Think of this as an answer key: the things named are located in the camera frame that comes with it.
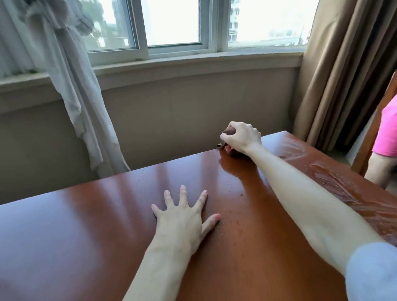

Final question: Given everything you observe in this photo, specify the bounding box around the person's right hand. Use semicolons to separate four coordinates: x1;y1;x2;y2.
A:
220;120;263;157

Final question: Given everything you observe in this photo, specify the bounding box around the person's left hand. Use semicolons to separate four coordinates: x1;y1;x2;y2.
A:
150;183;223;259

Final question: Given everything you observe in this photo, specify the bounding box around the brown wrapper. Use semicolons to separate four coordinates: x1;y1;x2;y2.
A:
217;127;249;160

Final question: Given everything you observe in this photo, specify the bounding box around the person's left forearm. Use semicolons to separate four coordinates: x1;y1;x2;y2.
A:
110;236;195;301

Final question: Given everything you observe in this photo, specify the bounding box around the person's right forearm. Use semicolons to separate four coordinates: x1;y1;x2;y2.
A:
247;136;388;282

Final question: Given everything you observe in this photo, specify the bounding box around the white framed window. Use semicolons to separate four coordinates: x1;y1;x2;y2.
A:
74;0;329;66

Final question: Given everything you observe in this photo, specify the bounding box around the clear plastic film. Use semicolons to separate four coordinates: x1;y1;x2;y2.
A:
277;127;397;264

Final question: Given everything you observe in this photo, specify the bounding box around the beige drape curtain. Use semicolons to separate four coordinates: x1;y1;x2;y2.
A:
286;0;397;154

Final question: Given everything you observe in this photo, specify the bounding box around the wooden chair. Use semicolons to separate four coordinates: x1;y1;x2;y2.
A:
346;69;397;177

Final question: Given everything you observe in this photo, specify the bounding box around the white sheer curtain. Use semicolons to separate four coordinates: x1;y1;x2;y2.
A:
0;0;131;184

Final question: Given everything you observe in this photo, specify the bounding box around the person's light blue sleeve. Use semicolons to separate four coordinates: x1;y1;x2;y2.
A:
343;241;397;301

